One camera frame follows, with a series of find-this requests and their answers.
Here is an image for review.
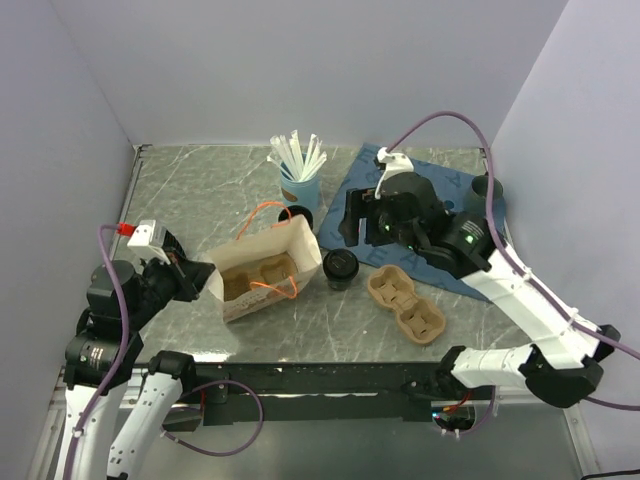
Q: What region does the brown paper takeout bag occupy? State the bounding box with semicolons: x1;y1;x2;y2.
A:
202;201;322;324

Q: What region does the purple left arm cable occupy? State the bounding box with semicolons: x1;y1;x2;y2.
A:
62;222;265;480

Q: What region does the blue straw holder cup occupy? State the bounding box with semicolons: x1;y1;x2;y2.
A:
280;164;320;213

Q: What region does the aluminium frame rail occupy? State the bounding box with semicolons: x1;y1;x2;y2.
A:
49;366;147;410

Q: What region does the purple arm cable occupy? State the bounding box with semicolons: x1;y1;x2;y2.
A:
384;110;640;439
62;222;265;480

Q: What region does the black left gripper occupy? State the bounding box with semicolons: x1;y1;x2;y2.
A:
124;245;215;328

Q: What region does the black takeout coffee cup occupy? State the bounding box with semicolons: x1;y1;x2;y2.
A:
327;274;357;291

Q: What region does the blue alphabet placemat cloth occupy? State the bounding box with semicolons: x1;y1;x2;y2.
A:
314;143;486;301

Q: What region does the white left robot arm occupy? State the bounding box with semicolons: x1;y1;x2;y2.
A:
55;255;216;479

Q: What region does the brown cardboard cup carrier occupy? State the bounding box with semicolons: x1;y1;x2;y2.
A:
367;265;446;346

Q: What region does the dark green mug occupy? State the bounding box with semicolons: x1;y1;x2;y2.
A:
463;172;504;217

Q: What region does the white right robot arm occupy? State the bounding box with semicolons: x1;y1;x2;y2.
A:
339;173;620;408

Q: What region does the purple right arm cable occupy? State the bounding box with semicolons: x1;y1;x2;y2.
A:
384;110;640;439

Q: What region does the wrapped white straws bundle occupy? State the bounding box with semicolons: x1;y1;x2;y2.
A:
267;130;328;183

